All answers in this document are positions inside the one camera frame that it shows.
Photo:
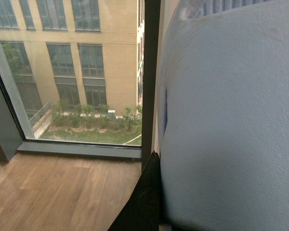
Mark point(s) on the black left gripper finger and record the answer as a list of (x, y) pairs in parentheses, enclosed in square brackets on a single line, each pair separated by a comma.
[(142, 210)]

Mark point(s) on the light blue slipper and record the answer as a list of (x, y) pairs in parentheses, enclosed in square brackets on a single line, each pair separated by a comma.
[(223, 116)]

